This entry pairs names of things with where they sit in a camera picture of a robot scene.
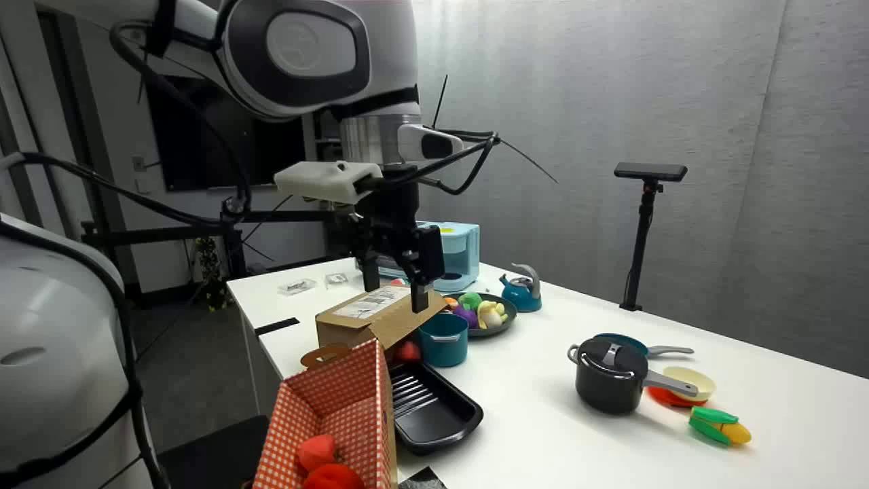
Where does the red checkered wooden box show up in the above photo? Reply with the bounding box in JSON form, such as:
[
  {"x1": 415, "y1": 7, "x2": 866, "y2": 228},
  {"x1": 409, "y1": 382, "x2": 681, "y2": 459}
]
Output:
[{"x1": 254, "y1": 338, "x2": 399, "y2": 489}]

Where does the black bar camera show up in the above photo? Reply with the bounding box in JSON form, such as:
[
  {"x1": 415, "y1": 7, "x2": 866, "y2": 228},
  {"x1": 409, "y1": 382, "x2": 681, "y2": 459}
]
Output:
[{"x1": 612, "y1": 162, "x2": 691, "y2": 186}]

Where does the teal green pot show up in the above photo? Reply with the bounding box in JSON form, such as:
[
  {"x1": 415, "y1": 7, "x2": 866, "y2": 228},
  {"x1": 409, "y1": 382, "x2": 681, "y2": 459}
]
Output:
[{"x1": 415, "y1": 311, "x2": 474, "y2": 369}]

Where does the dark grey plate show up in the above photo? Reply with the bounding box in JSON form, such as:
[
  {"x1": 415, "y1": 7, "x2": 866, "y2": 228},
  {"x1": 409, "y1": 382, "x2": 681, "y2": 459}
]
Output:
[{"x1": 443, "y1": 292, "x2": 519, "y2": 344}]

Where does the small black object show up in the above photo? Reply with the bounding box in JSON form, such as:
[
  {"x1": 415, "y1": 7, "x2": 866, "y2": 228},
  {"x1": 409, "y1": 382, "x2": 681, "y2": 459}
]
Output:
[{"x1": 398, "y1": 465, "x2": 451, "y2": 489}]

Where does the black pot with grey handle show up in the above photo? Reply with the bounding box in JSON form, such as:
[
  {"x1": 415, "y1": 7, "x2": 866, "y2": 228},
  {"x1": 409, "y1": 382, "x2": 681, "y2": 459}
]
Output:
[{"x1": 569, "y1": 348, "x2": 706, "y2": 420}]

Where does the red plush toy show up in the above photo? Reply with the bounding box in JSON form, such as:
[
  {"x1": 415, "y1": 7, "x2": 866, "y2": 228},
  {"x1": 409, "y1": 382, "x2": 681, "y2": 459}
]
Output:
[{"x1": 303, "y1": 462, "x2": 366, "y2": 489}]

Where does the light blue toy appliance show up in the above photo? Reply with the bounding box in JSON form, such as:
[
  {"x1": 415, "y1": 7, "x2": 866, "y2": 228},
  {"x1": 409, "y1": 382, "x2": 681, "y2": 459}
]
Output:
[{"x1": 415, "y1": 221, "x2": 485, "y2": 297}]

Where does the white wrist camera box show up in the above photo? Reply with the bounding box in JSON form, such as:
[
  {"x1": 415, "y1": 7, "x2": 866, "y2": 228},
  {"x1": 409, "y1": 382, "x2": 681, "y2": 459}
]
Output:
[{"x1": 271, "y1": 162, "x2": 387, "y2": 206}]

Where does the red toy ball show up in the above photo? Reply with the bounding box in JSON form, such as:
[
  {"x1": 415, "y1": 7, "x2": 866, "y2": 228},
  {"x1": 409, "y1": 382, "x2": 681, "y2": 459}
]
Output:
[{"x1": 394, "y1": 338, "x2": 424, "y2": 367}]

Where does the red toy tomato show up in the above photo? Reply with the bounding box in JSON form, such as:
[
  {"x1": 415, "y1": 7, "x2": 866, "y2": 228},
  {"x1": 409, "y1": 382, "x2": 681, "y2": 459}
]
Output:
[{"x1": 296, "y1": 432, "x2": 345, "y2": 473}]

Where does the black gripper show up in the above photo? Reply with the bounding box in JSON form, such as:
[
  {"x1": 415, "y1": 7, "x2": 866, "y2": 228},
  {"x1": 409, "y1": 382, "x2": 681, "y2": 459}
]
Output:
[{"x1": 349, "y1": 166, "x2": 449, "y2": 315}]

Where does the teal toy kettle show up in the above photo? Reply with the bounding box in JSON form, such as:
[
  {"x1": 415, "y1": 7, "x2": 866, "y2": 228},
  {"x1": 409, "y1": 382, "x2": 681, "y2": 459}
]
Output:
[{"x1": 501, "y1": 262, "x2": 547, "y2": 315}]

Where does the purple plush eggplant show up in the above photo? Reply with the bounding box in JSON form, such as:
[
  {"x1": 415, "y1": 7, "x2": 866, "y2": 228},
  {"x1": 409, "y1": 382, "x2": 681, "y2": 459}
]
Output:
[{"x1": 449, "y1": 292, "x2": 485, "y2": 331}]

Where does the small red plate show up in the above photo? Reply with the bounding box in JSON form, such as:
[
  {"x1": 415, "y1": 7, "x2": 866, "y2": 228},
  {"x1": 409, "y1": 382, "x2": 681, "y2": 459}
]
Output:
[{"x1": 648, "y1": 386, "x2": 715, "y2": 414}]

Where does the black camera stand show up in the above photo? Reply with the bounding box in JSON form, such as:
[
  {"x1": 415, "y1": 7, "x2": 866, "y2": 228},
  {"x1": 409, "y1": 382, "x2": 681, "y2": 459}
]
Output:
[{"x1": 619, "y1": 177, "x2": 669, "y2": 314}]

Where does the white rounded machine housing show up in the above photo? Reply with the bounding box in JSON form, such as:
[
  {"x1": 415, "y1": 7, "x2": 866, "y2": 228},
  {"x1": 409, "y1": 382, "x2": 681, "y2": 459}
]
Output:
[{"x1": 0, "y1": 213, "x2": 148, "y2": 489}]

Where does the white plush vegetable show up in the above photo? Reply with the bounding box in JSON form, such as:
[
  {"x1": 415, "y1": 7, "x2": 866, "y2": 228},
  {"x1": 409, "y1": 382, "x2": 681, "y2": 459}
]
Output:
[{"x1": 476, "y1": 299, "x2": 502, "y2": 331}]

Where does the teal frying pan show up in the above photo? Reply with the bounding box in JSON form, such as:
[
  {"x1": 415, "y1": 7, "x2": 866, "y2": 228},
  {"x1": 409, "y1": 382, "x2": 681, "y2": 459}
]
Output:
[{"x1": 605, "y1": 331, "x2": 698, "y2": 361}]

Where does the black desk frame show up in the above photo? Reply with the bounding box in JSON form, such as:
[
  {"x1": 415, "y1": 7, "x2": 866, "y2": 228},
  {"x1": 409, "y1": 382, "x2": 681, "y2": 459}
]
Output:
[{"x1": 79, "y1": 211, "x2": 365, "y2": 280}]

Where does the black plastic tray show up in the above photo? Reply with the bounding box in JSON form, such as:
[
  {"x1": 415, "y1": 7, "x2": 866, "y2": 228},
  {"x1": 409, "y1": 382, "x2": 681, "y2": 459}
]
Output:
[{"x1": 388, "y1": 364, "x2": 486, "y2": 458}]

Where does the small yellow bowl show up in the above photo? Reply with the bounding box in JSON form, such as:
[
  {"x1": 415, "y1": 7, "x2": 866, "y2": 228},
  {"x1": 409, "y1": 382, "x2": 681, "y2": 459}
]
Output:
[{"x1": 658, "y1": 364, "x2": 720, "y2": 407}]

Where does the black monitor screen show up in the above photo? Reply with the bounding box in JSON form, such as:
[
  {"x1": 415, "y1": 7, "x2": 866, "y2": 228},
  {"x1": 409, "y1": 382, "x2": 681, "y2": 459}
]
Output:
[{"x1": 145, "y1": 77, "x2": 316, "y2": 194}]

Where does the brown cardboard box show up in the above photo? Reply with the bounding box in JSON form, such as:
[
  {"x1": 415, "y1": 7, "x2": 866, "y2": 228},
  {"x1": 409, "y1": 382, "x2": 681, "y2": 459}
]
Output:
[{"x1": 314, "y1": 284, "x2": 449, "y2": 353}]

